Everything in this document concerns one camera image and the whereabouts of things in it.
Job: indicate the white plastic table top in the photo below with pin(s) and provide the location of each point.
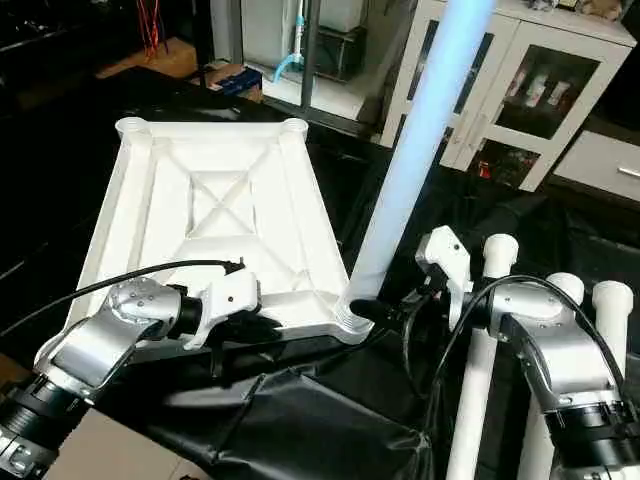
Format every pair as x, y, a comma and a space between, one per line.
230, 200

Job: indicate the white plastic table leg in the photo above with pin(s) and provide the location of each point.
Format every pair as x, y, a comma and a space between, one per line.
480, 380
612, 320
410, 160
545, 440

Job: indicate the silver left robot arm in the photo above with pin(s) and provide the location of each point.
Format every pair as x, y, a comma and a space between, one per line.
100, 345

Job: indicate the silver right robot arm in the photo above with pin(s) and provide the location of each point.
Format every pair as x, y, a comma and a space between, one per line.
560, 350

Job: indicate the black work mat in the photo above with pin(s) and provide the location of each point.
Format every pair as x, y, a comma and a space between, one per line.
320, 430

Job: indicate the white drawer unit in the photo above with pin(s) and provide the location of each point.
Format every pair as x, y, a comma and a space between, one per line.
605, 165

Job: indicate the brown cardboard box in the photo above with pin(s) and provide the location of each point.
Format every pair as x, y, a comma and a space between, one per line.
235, 78

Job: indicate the white glass door cabinet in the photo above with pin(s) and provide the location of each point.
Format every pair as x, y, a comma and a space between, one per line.
530, 90

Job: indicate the grey metal pole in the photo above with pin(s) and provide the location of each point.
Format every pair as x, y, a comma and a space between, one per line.
312, 55

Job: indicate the light blue mop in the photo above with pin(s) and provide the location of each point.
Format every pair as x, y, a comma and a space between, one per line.
292, 50

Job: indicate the white appliance cabinet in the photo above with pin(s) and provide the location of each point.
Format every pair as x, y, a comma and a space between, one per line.
275, 28

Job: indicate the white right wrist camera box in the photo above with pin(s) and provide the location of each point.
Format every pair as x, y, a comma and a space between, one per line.
448, 265

